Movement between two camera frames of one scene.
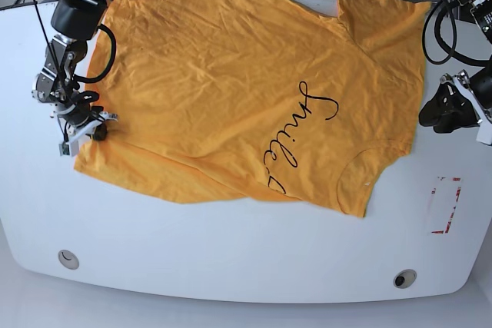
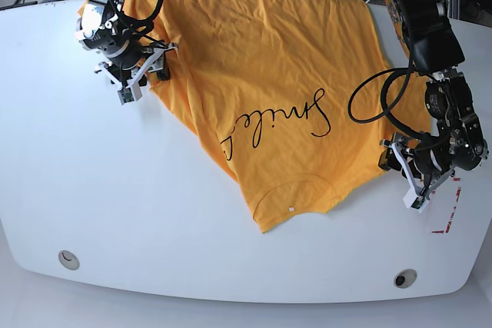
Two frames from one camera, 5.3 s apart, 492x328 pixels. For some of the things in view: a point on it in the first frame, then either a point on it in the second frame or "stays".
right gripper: (450, 102) → (427, 183)
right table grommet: (404, 278) stays
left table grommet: (68, 259) stays
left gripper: (82, 119) → (135, 76)
